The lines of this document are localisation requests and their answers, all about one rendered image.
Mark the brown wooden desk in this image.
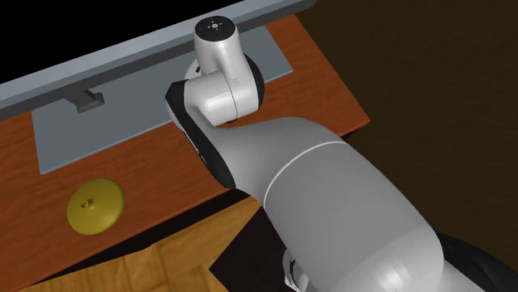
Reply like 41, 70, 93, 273
0, 13, 372, 292

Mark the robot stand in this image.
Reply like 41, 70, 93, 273
208, 205, 293, 292

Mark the grey flat monitor with base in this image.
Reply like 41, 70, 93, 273
0, 0, 318, 176

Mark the yellow round lid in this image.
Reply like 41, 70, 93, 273
66, 178, 126, 236

